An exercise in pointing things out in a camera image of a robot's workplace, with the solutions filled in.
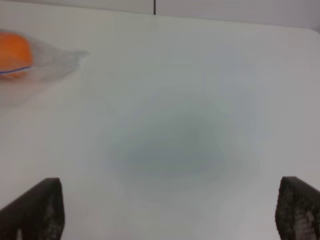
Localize orange ball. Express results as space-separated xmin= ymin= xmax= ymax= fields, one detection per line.
xmin=0 ymin=32 xmax=33 ymax=80

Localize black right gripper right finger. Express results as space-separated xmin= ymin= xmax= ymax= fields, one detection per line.
xmin=275 ymin=176 xmax=320 ymax=240

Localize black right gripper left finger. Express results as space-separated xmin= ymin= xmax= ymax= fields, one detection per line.
xmin=0 ymin=178 xmax=65 ymax=240

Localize clear zip bag blue zipper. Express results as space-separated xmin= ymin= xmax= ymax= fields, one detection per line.
xmin=0 ymin=29 xmax=88 ymax=82

